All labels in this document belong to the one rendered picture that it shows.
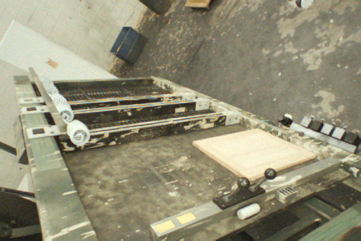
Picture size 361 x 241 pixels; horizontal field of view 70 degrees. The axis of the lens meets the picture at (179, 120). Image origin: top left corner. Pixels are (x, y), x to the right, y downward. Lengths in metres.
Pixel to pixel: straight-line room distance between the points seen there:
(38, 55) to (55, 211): 3.98
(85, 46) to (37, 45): 1.73
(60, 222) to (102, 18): 5.67
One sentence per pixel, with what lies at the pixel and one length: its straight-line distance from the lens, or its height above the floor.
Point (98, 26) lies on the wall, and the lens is 6.16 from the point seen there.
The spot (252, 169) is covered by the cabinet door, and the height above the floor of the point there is 1.25.
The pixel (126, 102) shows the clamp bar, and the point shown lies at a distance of 1.77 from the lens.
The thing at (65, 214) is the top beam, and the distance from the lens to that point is 0.72.
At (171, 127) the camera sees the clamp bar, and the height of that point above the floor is 1.35.
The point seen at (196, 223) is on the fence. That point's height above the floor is 1.61.
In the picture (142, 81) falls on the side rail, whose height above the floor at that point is 0.99.
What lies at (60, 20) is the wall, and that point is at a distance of 6.00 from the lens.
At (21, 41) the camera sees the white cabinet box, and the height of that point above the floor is 1.86.
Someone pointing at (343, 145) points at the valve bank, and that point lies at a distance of 1.59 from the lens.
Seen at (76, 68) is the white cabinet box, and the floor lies 1.01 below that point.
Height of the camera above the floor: 2.21
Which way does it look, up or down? 39 degrees down
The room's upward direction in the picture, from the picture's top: 62 degrees counter-clockwise
